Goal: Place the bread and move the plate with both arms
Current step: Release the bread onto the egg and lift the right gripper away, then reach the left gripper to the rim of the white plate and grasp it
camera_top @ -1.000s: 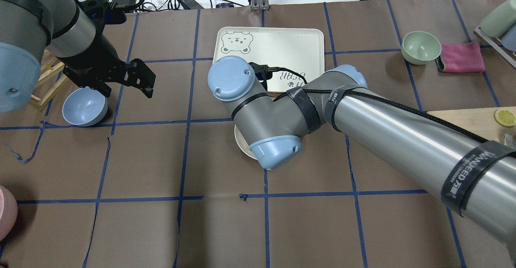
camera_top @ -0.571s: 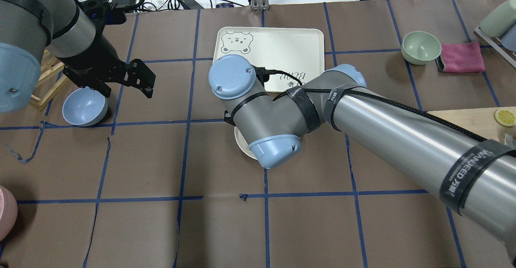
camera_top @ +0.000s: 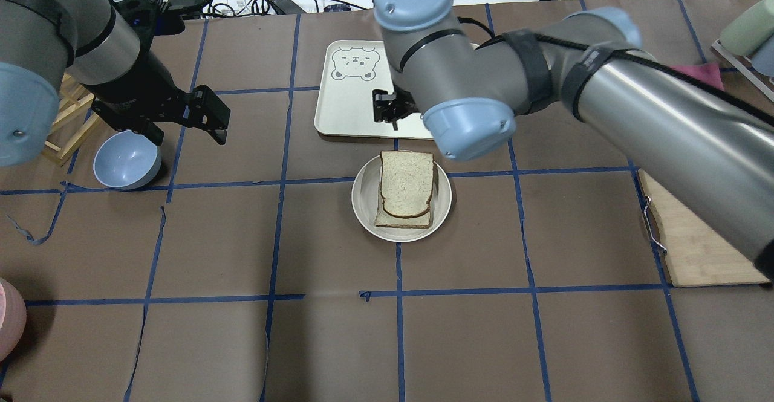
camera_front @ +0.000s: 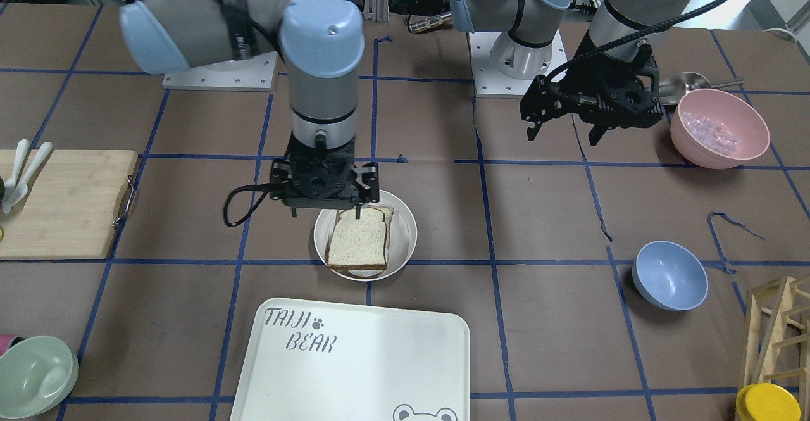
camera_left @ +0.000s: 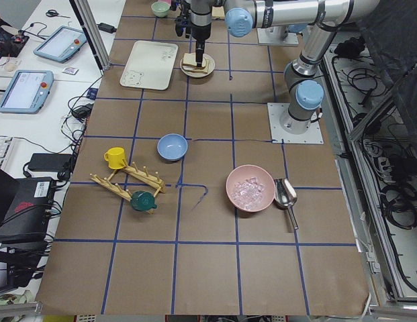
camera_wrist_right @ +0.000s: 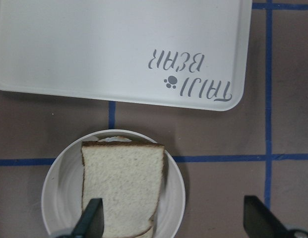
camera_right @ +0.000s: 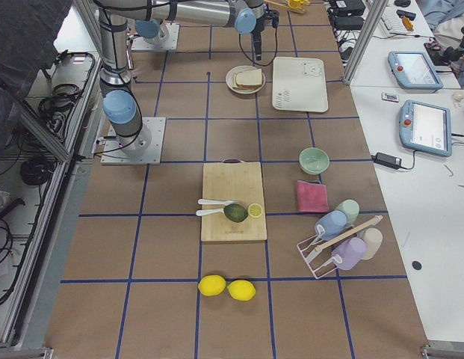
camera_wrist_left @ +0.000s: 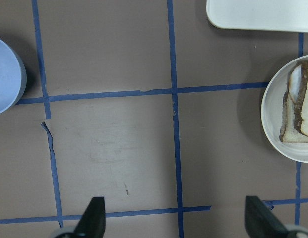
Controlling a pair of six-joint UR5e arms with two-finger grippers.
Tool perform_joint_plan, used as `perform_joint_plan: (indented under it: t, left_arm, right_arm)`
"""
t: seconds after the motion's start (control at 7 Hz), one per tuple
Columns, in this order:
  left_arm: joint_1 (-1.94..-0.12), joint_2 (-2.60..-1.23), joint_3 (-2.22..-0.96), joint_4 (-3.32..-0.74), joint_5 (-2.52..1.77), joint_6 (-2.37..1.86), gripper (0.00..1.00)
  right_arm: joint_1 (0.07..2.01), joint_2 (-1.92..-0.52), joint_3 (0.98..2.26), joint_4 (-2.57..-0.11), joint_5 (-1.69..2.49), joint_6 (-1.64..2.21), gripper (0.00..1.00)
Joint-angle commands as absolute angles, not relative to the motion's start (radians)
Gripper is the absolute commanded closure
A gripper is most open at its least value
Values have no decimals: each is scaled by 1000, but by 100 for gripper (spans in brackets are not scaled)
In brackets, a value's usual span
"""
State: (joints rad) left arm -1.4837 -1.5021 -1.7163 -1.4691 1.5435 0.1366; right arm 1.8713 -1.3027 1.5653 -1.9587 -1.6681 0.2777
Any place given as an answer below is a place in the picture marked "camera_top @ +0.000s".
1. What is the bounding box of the white wire cup rack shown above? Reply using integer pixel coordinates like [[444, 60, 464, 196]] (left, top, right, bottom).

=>
[[711, 39, 773, 103]]

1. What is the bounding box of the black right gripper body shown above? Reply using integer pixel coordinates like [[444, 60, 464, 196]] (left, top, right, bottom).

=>
[[371, 88, 421, 126]]

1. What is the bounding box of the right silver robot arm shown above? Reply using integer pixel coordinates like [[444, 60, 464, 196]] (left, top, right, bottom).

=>
[[372, 0, 773, 280]]

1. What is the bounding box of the pink bowl with ice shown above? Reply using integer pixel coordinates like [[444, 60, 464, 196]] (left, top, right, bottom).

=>
[[1, 278, 27, 361]]

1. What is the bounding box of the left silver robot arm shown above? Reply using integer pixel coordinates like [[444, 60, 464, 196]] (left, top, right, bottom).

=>
[[1, 0, 230, 167]]

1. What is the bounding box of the blue bowl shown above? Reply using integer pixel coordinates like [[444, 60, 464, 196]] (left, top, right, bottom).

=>
[[92, 131, 162, 190]]

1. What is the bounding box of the cream bear tray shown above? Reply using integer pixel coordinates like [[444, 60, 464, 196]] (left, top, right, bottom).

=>
[[314, 39, 433, 140]]

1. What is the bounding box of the pink cloth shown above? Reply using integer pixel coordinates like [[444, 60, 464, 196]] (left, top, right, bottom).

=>
[[670, 62, 725, 91]]

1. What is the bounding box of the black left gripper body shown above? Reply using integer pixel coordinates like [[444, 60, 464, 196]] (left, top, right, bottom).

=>
[[91, 70, 192, 132]]

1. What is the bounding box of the wooden cutting board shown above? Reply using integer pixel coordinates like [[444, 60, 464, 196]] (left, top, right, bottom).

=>
[[637, 169, 768, 287]]

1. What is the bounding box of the white bread slice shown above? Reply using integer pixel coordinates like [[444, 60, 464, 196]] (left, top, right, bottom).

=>
[[380, 151, 436, 218]]

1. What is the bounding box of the green cup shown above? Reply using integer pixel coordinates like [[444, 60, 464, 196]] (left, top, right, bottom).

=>
[[719, 0, 773, 56]]

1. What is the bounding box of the wooden dish rack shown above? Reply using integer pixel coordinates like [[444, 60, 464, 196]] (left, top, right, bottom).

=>
[[42, 73, 100, 167]]

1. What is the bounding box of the bread slice on plate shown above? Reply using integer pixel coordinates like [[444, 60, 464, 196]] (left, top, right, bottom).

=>
[[375, 166, 436, 229]]

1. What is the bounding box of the cream round plate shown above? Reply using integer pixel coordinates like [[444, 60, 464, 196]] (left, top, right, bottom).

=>
[[351, 156, 454, 243]]

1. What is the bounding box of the blue cup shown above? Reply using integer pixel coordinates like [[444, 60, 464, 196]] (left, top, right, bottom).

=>
[[751, 36, 774, 77]]

